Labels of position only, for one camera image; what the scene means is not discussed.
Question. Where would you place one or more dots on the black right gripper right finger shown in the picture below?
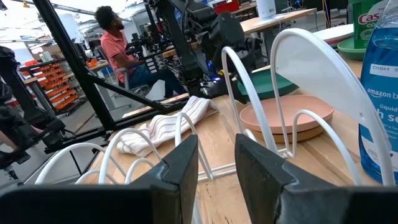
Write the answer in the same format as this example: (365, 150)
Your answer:
(311, 205)

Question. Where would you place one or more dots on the light green plate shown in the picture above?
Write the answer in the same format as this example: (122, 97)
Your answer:
(348, 49)

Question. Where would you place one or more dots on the black aluminium frame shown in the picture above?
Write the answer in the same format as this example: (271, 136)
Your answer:
(71, 62)

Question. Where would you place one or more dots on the person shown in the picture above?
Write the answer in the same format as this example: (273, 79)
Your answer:
(115, 46)

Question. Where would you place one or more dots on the red bin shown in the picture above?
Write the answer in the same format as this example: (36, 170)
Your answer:
(227, 7)

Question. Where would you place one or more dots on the wooden workbench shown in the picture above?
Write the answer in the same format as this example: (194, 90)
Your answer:
(280, 18)

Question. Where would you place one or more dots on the black equipment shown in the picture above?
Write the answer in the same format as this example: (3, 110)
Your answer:
(12, 118)

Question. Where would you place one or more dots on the blue dish soap bottle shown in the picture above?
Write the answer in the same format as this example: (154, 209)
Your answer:
(384, 93)

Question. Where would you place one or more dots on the pink plate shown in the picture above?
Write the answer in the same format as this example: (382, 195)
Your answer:
(289, 112)

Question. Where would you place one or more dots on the dark green plate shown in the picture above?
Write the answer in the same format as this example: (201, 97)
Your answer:
(267, 85)

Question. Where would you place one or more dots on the white plate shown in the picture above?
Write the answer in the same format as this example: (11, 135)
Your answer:
(311, 68)
(335, 32)

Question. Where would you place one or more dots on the shelf with orange bins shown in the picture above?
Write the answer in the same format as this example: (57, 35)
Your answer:
(56, 84)

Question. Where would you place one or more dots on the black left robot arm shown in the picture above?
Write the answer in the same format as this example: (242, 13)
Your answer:
(224, 31)

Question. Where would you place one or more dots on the white striped dish towel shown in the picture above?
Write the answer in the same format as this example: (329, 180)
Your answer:
(168, 127)

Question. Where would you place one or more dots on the white cylinder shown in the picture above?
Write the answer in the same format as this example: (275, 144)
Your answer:
(265, 9)

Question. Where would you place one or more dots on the green detergent container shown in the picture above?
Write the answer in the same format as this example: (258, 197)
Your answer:
(363, 28)

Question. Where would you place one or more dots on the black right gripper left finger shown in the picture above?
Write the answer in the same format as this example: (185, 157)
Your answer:
(93, 205)

